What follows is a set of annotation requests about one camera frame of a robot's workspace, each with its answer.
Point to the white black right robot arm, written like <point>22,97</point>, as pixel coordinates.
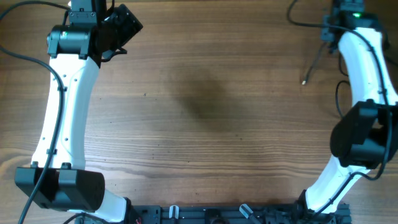
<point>365,139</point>

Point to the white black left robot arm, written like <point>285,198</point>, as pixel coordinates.
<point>57,178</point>

